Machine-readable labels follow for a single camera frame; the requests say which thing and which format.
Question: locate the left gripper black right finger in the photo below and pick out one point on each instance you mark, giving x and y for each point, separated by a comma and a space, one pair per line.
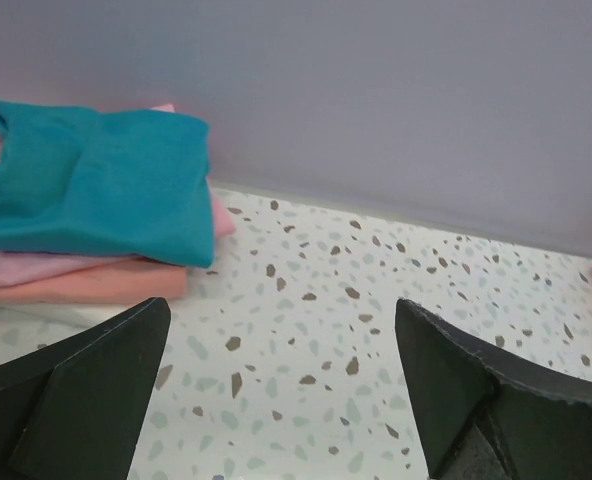
484, 413

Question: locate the white folded t-shirt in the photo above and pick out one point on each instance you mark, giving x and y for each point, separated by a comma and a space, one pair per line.
75, 315

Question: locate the light pink folded t-shirt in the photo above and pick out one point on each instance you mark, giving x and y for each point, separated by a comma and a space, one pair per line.
36, 260

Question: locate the teal folded t-shirt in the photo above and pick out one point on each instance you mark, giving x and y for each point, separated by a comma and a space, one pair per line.
96, 185

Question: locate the salmon folded t-shirt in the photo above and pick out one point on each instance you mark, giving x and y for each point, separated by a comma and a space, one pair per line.
128, 282

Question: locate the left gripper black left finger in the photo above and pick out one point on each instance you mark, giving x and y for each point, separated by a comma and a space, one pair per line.
75, 409

